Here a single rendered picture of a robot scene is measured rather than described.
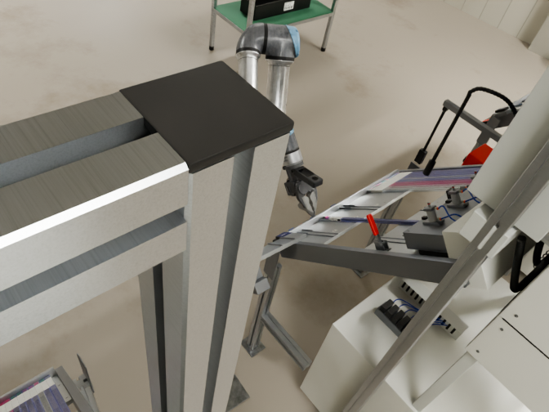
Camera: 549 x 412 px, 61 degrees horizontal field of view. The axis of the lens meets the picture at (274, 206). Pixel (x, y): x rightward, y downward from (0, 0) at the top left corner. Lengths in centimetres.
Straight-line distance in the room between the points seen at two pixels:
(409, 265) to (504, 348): 27
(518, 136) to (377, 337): 93
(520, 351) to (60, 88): 309
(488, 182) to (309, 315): 152
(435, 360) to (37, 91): 289
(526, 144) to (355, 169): 225
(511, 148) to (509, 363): 51
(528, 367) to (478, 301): 74
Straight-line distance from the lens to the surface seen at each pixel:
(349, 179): 302
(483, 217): 99
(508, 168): 95
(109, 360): 220
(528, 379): 123
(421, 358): 167
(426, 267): 119
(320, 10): 408
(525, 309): 111
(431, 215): 123
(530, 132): 91
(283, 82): 192
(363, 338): 163
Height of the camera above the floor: 199
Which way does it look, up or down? 47 degrees down
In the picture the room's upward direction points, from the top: 13 degrees clockwise
